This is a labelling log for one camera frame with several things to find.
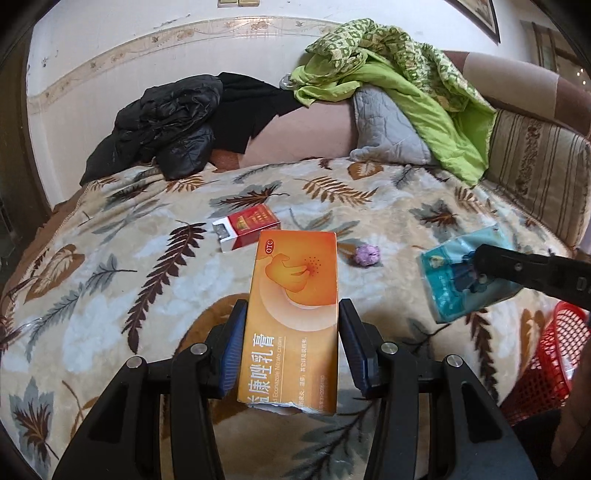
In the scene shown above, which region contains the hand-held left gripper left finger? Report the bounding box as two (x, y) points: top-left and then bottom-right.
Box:
(53, 298), (250, 480)

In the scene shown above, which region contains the black puffer jacket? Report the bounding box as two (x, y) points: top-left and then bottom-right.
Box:
(79, 74), (225, 186)

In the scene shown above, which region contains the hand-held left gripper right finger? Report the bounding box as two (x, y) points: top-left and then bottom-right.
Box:
(338, 298), (536, 480)

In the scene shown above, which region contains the red plastic mesh basket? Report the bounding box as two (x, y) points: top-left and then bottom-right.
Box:
(501, 300), (591, 428)

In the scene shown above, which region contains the brown striped sofa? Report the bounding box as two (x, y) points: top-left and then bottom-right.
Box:
(210, 48), (591, 254)

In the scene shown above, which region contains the orange medicine box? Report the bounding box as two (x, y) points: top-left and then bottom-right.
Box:
(236, 229), (341, 416)

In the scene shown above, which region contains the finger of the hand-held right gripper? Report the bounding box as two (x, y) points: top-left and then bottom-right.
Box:
(475, 244), (591, 309)

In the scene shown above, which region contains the leaf print blanket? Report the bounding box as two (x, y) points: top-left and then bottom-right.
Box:
(0, 157), (579, 480)

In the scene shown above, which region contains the red cigarette box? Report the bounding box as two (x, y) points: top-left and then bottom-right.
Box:
(212, 205), (282, 254)

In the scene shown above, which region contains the teal tissue packet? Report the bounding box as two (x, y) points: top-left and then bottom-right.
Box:
(417, 224), (525, 324)

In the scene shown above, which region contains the grey quilted pillow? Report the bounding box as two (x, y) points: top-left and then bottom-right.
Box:
(349, 85), (440, 166)

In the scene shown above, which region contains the framed wall picture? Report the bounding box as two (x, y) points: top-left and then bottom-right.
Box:
(445, 0), (502, 45)

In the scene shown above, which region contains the purple crumpled paper ball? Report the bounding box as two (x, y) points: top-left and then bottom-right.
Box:
(354, 244), (382, 268)

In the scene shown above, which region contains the green quilt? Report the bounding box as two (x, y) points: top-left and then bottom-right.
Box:
(290, 18), (498, 188)

